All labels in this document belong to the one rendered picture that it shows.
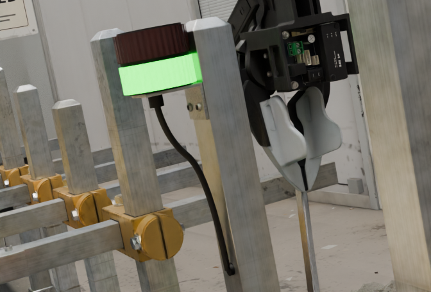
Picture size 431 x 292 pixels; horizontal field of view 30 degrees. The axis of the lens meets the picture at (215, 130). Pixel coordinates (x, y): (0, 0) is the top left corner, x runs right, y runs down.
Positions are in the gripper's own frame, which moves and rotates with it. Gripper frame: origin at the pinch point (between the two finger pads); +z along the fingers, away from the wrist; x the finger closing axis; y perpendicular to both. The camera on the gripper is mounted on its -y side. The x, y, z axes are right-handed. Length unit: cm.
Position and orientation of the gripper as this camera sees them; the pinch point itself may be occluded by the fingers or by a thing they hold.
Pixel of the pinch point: (298, 176)
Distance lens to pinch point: 74.3
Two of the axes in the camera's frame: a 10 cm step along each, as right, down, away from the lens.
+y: 4.2, 0.2, -9.1
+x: 8.9, -2.2, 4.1
